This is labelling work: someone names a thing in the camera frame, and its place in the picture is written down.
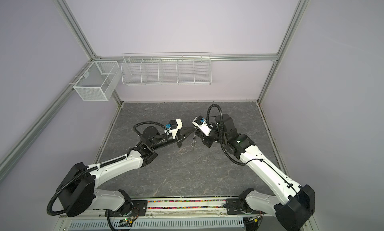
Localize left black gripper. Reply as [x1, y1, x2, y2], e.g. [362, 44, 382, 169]
[151, 127, 195, 151]

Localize metal ring disc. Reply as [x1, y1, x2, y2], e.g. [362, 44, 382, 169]
[191, 134, 196, 148]

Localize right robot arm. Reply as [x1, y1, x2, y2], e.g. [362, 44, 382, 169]
[193, 104, 315, 231]

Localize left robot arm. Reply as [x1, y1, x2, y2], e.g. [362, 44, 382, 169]
[46, 119, 196, 217]

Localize white mesh box basket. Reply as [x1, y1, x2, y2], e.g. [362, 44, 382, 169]
[74, 61, 122, 101]

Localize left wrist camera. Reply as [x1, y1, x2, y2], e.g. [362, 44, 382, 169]
[165, 119, 183, 139]

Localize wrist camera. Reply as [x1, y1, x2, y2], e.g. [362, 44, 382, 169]
[165, 119, 183, 139]
[193, 116, 212, 137]

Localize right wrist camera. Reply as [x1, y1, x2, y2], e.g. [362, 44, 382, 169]
[193, 116, 212, 137]

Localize long white wire basket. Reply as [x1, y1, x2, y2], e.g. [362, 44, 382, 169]
[121, 52, 212, 85]

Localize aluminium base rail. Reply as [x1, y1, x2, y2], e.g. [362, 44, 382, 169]
[58, 195, 313, 221]

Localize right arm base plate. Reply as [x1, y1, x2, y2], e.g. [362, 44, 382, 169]
[224, 198, 264, 215]

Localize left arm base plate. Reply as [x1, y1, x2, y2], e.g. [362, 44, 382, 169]
[108, 200, 148, 217]

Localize white slotted cable duct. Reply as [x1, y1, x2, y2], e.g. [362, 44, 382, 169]
[66, 218, 245, 231]

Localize aluminium frame profiles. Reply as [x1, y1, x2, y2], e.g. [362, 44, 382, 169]
[1, 0, 311, 182]

